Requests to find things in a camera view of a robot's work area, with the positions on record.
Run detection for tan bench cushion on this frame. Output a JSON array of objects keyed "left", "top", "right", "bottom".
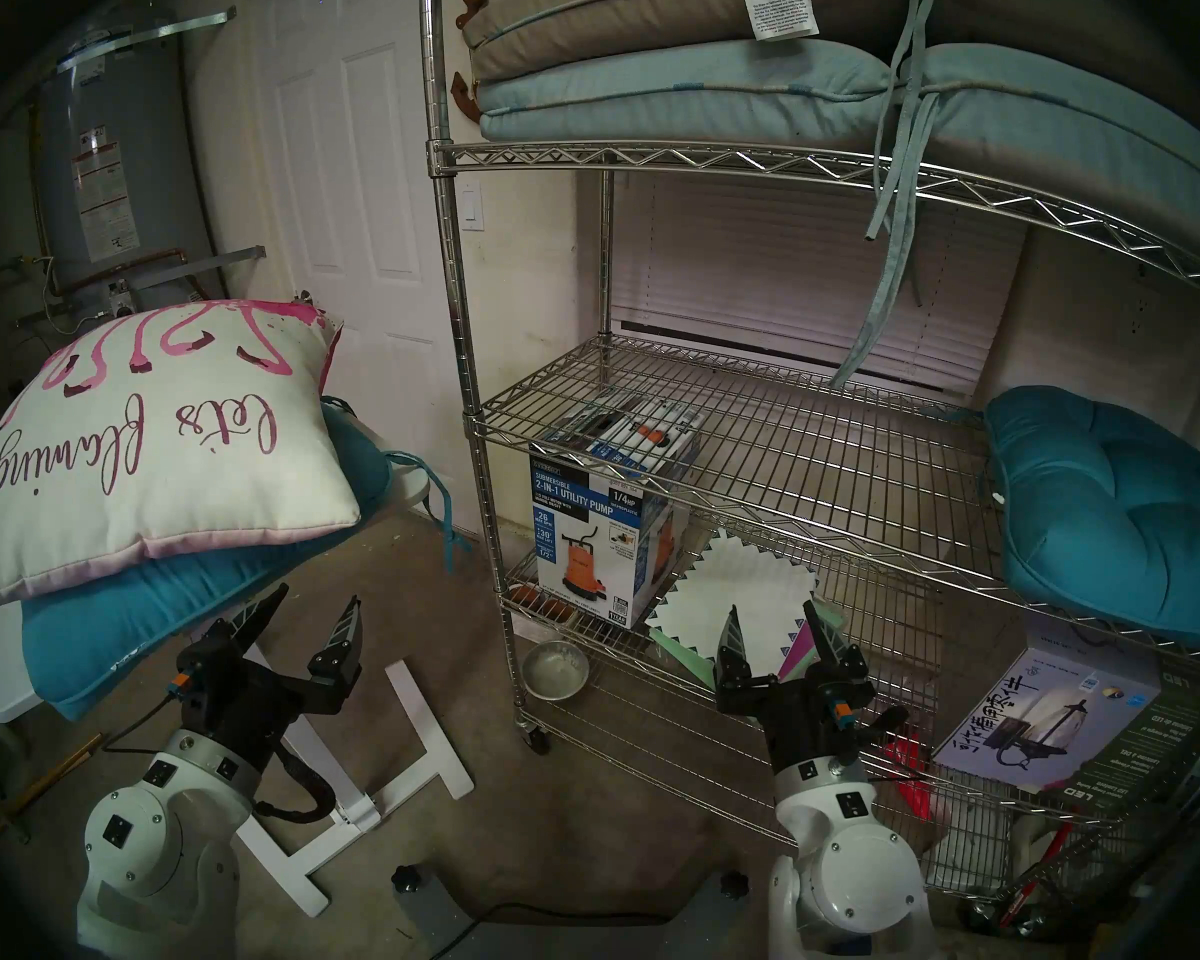
[{"left": 460, "top": 0, "right": 1200, "bottom": 169}]

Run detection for red handled tool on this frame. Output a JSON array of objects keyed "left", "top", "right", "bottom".
[{"left": 1020, "top": 818, "right": 1101, "bottom": 899}]

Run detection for wooden stick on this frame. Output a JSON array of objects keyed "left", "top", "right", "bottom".
[{"left": 0, "top": 733, "right": 106, "bottom": 839}]

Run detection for light blue bench cushion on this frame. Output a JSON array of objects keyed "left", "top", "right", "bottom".
[{"left": 477, "top": 0, "right": 1200, "bottom": 389}]

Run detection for white window blinds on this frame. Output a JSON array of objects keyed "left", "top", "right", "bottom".
[{"left": 610, "top": 168, "right": 1026, "bottom": 399}]

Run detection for lamp picture cardboard box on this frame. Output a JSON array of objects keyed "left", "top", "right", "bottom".
[{"left": 932, "top": 613, "right": 1200, "bottom": 799}]

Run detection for white folding table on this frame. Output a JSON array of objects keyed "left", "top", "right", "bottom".
[{"left": 0, "top": 463, "right": 476, "bottom": 919}]

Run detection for chrome wire shelf rack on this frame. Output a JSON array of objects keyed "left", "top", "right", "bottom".
[{"left": 418, "top": 0, "right": 1200, "bottom": 909}]

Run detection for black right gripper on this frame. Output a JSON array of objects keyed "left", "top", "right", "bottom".
[{"left": 714, "top": 598, "right": 911, "bottom": 775}]

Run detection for black base cable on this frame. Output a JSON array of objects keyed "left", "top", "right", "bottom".
[{"left": 430, "top": 903, "right": 681, "bottom": 960}]

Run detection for grey water heater tank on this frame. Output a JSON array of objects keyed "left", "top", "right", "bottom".
[{"left": 30, "top": 8, "right": 221, "bottom": 319}]

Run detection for red plastic item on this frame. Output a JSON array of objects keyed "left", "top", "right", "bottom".
[{"left": 885, "top": 736, "right": 933, "bottom": 821}]

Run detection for metal water heater strap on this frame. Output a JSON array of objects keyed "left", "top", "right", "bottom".
[
  {"left": 130, "top": 246, "right": 266, "bottom": 289},
  {"left": 55, "top": 8, "right": 236, "bottom": 74}
]

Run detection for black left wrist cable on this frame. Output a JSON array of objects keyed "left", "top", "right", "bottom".
[{"left": 250, "top": 743, "right": 337, "bottom": 825}]

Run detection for teal tufted seat cushion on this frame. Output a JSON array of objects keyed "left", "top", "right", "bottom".
[
  {"left": 22, "top": 396, "right": 473, "bottom": 721},
  {"left": 982, "top": 385, "right": 1200, "bottom": 649}
]

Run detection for utility pump cardboard box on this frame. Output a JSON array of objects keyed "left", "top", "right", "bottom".
[{"left": 528, "top": 386, "right": 706, "bottom": 631}]

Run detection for white cushion care label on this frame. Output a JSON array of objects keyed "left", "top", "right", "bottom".
[{"left": 742, "top": 0, "right": 821, "bottom": 42}]

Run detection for white panel door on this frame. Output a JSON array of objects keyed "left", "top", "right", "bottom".
[{"left": 245, "top": 0, "right": 481, "bottom": 529}]

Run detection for green paper sheet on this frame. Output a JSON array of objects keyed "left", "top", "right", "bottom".
[{"left": 648, "top": 608, "right": 846, "bottom": 689}]

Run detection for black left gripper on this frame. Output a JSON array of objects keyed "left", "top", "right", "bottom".
[{"left": 172, "top": 582, "right": 366, "bottom": 771}]

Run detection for rusty anchor wall hook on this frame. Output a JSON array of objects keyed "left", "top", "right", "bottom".
[{"left": 450, "top": 0, "right": 489, "bottom": 124}]

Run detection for white pink flamingo pillow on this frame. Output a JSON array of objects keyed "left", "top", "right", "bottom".
[{"left": 0, "top": 298, "right": 361, "bottom": 614}]

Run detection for small metal bowl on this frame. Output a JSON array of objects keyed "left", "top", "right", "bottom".
[{"left": 520, "top": 640, "right": 591, "bottom": 702}]

